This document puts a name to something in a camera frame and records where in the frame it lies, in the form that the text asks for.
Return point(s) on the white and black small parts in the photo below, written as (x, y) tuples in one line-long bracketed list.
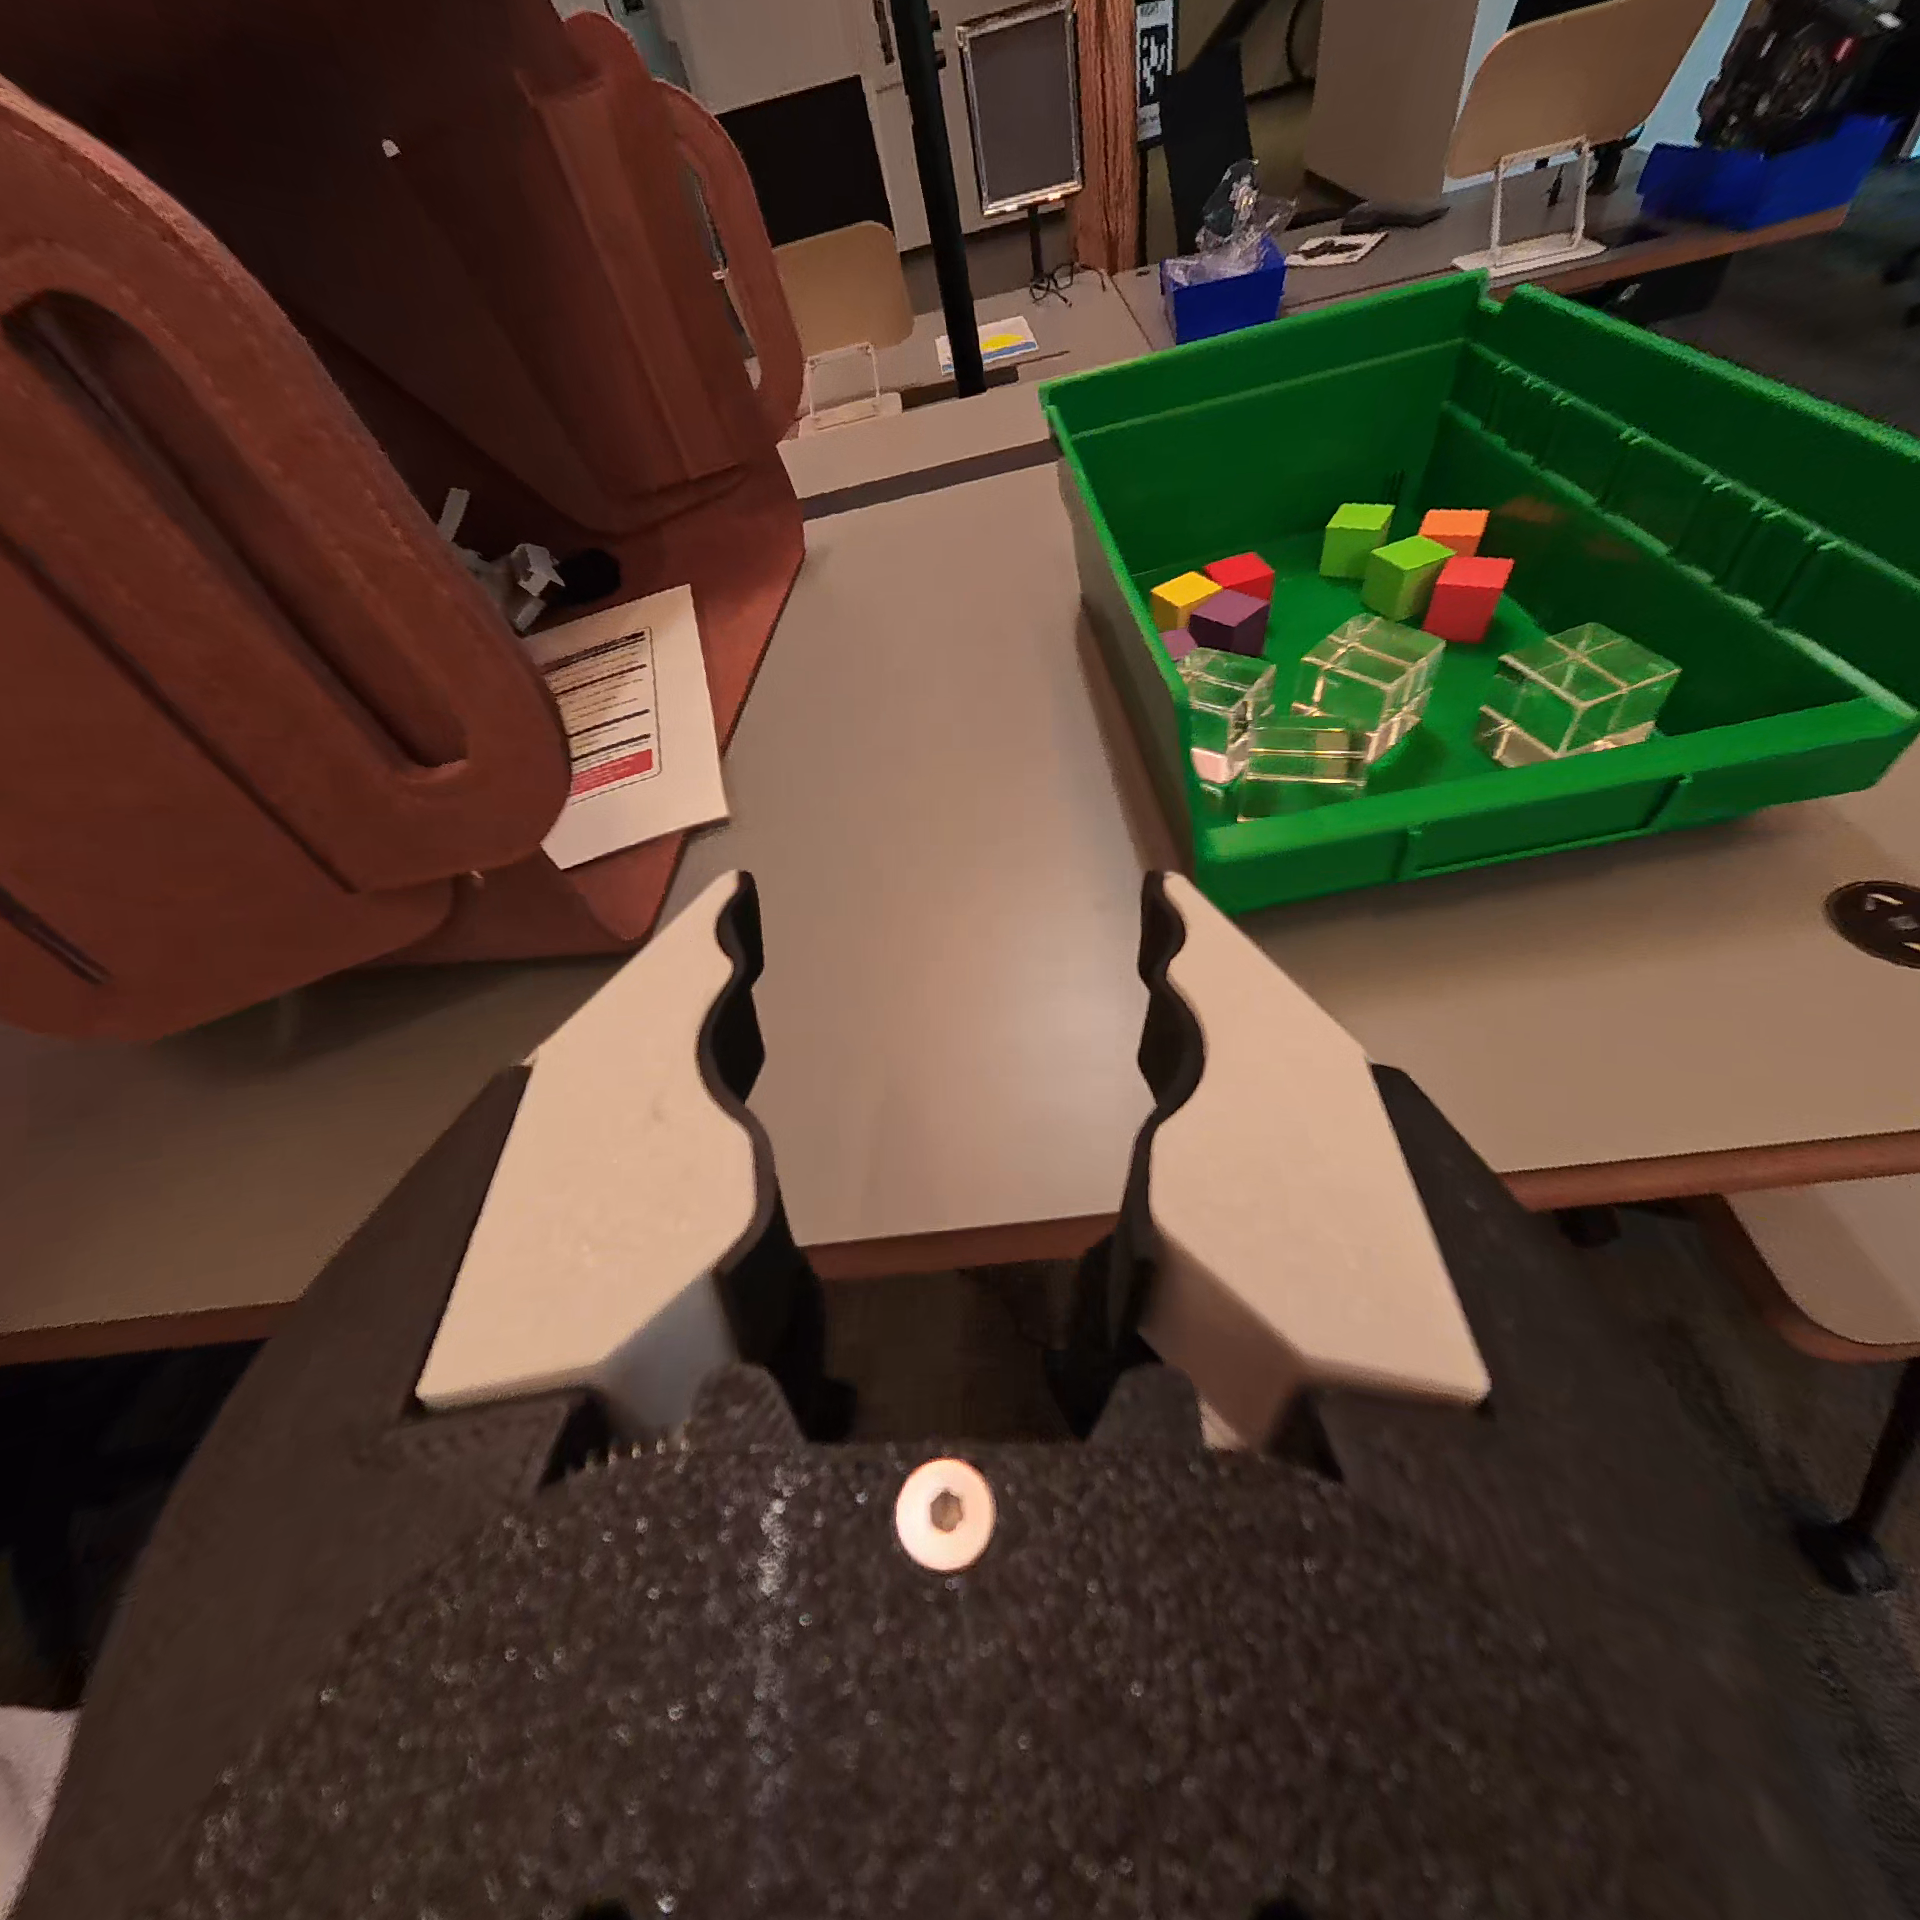
[(519, 578)]

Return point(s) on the black eyeglasses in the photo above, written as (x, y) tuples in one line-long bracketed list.
[(1070, 280)]

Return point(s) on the clear plastic wrap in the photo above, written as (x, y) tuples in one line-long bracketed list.
[(1240, 210)]

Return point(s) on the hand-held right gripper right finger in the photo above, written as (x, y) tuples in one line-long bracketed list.
[(1305, 1215)]

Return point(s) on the white display stand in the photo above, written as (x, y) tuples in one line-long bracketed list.
[(1529, 224)]

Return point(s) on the yellow wooden cube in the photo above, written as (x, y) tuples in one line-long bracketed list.
[(1185, 601)]

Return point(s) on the red wooden cube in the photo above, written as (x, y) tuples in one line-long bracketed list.
[(1466, 601), (1240, 574)]

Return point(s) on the white printed paper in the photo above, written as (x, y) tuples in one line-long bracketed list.
[(630, 721)]

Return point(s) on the light grey desk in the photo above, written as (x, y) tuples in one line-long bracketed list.
[(930, 900), (1845, 1260)]

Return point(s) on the wooden panel on clear stand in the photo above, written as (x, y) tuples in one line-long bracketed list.
[(840, 292)]

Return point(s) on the green wooden cube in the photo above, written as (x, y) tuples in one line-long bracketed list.
[(1408, 578), (1355, 541)]

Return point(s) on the black glitter packet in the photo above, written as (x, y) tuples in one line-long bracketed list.
[(1802, 67)]

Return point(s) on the black flat panel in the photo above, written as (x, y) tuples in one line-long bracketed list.
[(809, 162)]

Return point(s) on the green plastic bin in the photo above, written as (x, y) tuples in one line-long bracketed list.
[(1649, 374)]

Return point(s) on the black pole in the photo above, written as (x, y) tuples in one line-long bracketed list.
[(939, 181)]

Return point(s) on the clear acrylic cube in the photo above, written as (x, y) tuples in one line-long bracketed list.
[(1223, 721), (1305, 762), (1373, 684), (1575, 697)]

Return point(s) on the orange wooden cube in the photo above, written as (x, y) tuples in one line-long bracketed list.
[(1455, 530)]

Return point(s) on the printed marker sign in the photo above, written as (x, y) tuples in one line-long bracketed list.
[(1155, 67)]

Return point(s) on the black desk grommet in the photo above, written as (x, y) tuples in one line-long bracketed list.
[(1885, 924)]

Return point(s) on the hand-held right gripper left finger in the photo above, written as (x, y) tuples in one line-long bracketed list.
[(600, 1201)]

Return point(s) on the yellow blue card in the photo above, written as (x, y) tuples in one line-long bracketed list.
[(988, 344)]

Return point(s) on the framed dark screen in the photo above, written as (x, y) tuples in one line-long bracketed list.
[(1022, 104)]

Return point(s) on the rust brown felt bag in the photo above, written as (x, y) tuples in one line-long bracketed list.
[(223, 450)]

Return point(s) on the small blue container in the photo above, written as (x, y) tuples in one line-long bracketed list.
[(1755, 181)]

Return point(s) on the small blue box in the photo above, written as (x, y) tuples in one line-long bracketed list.
[(1223, 300)]

